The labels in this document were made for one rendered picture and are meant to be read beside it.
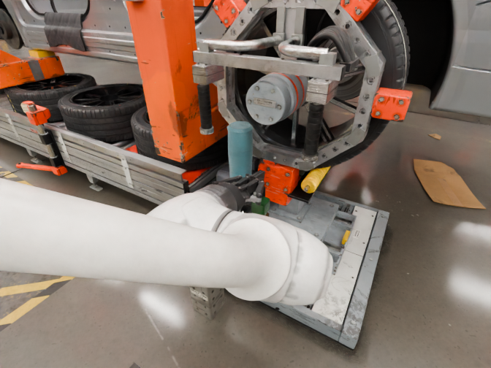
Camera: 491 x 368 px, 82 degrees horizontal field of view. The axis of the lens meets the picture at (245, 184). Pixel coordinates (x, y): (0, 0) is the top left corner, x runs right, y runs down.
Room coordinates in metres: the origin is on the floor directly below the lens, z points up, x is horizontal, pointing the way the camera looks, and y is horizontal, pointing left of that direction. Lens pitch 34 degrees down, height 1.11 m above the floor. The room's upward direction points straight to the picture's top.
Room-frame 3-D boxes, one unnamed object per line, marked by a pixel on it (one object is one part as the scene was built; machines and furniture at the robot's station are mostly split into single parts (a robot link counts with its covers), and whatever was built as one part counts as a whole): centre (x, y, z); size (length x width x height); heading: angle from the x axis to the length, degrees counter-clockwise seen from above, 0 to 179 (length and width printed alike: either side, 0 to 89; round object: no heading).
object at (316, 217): (1.10, -0.23, 0.32); 0.40 x 0.30 x 0.28; 60
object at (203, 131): (0.83, 0.12, 0.83); 0.04 x 0.04 x 0.16
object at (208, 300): (0.71, 0.16, 0.21); 0.10 x 0.10 x 0.42; 60
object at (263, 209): (0.60, -0.04, 0.64); 0.04 x 0.04 x 0.04; 60
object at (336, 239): (1.08, -0.27, 0.13); 0.50 x 0.36 x 0.10; 60
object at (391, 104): (0.80, -0.42, 0.85); 0.09 x 0.08 x 0.07; 60
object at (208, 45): (0.90, 0.00, 1.03); 0.19 x 0.18 x 0.11; 150
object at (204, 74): (0.86, 0.11, 0.93); 0.09 x 0.05 x 0.05; 150
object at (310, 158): (0.66, -0.17, 0.83); 0.04 x 0.04 x 0.16
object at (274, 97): (0.89, -0.11, 0.85); 0.21 x 0.14 x 0.14; 150
